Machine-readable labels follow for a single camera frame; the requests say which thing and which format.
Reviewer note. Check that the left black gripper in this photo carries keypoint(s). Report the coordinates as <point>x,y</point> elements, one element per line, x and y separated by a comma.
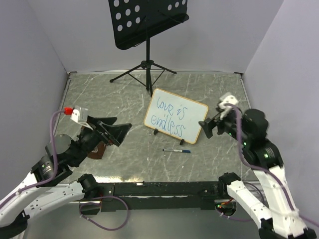
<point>116,133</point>

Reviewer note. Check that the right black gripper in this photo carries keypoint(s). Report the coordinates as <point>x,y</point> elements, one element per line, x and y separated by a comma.
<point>209,123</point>

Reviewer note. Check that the orange framed whiteboard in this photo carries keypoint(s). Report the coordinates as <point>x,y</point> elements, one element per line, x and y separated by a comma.
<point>175,115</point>

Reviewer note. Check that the white marker pen body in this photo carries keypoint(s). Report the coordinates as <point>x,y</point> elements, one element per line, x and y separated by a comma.
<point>173,150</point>

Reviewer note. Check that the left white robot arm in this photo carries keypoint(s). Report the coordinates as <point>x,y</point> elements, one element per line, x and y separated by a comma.
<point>27,200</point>

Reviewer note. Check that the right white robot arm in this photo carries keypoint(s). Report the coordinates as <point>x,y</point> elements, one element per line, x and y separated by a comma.
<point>278,217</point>

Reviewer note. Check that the brown eraser holder block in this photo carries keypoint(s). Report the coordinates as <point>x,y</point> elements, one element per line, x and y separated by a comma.
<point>98,152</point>

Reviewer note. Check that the black music stand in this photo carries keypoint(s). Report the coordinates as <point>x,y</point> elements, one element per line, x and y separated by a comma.
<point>136,21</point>

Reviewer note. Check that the wire whiteboard easel stand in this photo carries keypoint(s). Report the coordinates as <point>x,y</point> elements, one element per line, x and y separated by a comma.
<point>182,141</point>

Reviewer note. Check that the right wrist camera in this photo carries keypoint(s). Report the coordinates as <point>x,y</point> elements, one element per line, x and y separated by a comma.
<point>223,106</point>

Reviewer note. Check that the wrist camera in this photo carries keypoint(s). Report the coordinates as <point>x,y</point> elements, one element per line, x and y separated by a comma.
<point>223,106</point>
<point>77,114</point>

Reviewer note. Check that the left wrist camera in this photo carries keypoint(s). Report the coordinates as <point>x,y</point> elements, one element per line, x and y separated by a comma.
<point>77,114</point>

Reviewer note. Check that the left aluminium frame rail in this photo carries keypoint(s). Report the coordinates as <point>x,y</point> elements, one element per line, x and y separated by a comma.
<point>52,131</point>

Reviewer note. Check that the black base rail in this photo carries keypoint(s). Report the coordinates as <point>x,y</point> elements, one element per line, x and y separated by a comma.
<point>160,195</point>

